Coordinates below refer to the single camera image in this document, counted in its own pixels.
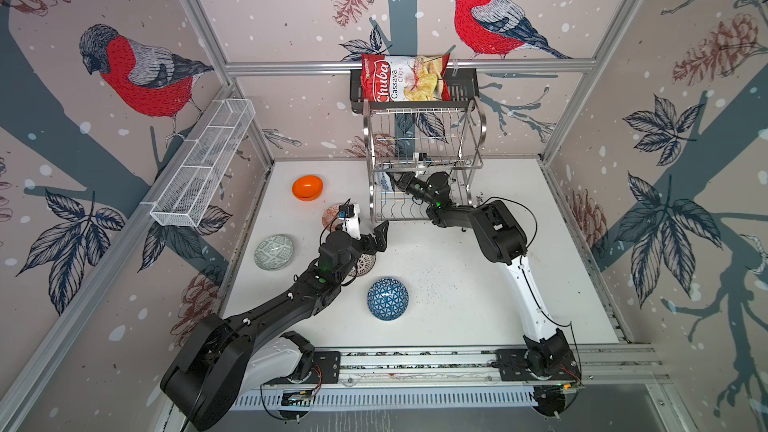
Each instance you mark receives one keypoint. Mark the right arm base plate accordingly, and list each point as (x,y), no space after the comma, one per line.
(520,364)

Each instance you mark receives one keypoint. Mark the stainless steel dish rack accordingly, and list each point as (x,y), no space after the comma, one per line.
(424,138)

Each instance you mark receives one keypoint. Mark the green patterned ceramic bowl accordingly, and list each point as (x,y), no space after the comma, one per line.
(274,252)

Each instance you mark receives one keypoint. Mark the aluminium mounting rail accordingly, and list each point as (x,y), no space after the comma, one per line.
(489,365)

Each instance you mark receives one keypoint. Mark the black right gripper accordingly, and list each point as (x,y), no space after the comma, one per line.
(406,183)

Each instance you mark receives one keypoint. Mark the red patterned ceramic bowl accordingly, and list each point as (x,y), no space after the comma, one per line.
(331,218)

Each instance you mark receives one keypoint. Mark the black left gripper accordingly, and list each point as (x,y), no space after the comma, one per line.
(380,238)

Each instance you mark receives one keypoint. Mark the white brown patterned bowl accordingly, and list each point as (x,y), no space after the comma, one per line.
(364,265)

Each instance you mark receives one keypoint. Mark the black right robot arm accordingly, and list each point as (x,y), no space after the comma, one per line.
(502,241)

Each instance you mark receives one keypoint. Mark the white wire mesh shelf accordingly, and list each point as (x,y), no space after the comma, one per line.
(186,198)

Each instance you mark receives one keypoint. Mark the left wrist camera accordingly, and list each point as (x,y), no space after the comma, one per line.
(349,214)

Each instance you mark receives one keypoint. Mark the blue geometric upturned bowl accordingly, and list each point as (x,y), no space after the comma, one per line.
(387,299)

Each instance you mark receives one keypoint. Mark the black wall basket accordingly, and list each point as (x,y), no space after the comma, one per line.
(461,86)

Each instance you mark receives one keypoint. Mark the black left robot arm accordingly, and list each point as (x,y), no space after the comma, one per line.
(207,375)

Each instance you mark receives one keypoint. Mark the orange plastic bowl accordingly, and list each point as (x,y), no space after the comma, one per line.
(307,188)

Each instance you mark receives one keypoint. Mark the red cassava chips bag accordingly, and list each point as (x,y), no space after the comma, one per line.
(394,78)

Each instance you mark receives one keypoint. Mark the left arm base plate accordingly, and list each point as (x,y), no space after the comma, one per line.
(306,367)

